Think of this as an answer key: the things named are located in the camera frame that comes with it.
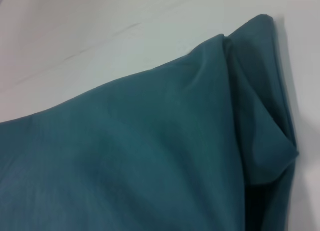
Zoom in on teal blue printed t-shirt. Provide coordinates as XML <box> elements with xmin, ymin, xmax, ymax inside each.
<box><xmin>0</xmin><ymin>13</ymin><xmax>300</xmax><ymax>231</ymax></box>

